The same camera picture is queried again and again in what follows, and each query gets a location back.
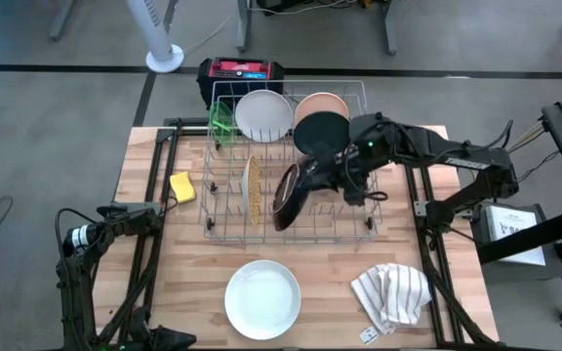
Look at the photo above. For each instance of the white deep plate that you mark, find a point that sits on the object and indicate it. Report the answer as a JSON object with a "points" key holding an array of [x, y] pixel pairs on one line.
{"points": [[262, 300]]}

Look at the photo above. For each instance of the floral plate brown underside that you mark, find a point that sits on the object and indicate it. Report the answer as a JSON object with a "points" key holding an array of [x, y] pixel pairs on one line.
{"points": [[288, 200]]}

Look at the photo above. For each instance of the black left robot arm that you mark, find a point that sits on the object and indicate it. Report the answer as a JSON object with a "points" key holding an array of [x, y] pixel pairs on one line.
{"points": [[73, 292]]}

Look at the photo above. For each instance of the dark teal plate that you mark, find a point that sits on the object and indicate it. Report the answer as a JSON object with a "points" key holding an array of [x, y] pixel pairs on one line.
{"points": [[320, 134]]}

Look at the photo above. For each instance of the black aluminium table frame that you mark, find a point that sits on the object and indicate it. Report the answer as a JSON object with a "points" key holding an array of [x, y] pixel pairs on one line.
{"points": [[166, 135]]}

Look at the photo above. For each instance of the pink plate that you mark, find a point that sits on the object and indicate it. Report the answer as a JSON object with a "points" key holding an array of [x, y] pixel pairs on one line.
{"points": [[321, 101]]}

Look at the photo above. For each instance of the striped white dish towel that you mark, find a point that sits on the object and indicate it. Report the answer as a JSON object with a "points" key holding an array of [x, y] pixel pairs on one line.
{"points": [[390, 297]]}

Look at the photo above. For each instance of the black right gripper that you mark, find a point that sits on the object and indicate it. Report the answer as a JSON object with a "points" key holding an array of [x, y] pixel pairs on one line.
{"points": [[359, 170]]}

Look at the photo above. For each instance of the yellow sponge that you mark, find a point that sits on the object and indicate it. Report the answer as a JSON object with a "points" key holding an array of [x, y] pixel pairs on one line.
{"points": [[182, 187]]}

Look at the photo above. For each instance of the small white tag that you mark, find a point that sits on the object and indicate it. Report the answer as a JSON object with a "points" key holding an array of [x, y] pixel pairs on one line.
{"points": [[369, 335]]}

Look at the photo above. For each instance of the white tower fan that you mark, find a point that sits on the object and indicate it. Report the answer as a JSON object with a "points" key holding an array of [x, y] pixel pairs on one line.
{"points": [[164, 58]]}

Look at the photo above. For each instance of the white printed box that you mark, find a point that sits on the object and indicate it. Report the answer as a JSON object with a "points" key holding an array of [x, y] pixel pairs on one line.
{"points": [[515, 234]]}

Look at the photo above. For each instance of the yellow patterned plate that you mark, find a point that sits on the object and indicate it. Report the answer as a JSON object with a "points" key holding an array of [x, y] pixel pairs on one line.
{"points": [[253, 192]]}

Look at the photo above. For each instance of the grey metal bracket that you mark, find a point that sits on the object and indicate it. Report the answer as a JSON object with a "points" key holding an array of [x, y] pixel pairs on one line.
{"points": [[420, 208]]}

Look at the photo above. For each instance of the light grey plate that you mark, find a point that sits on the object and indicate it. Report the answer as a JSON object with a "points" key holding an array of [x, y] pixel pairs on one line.
{"points": [[264, 116]]}

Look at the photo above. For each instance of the grey desk leg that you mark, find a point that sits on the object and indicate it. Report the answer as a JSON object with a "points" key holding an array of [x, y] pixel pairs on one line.
{"points": [[243, 29], [392, 29], [60, 22], [169, 14]]}

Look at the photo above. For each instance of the green translucent cup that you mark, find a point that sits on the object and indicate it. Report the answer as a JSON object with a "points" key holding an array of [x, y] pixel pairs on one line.
{"points": [[222, 124]]}

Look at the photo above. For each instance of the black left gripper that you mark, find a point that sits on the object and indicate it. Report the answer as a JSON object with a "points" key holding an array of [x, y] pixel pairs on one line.
{"points": [[149, 339]]}

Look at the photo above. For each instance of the black table clamp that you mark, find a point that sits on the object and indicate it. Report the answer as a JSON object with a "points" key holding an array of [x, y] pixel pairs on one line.
{"points": [[110, 210]]}

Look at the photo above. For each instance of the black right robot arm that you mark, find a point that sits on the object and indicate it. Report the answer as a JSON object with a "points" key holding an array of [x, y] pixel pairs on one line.
{"points": [[456, 156]]}

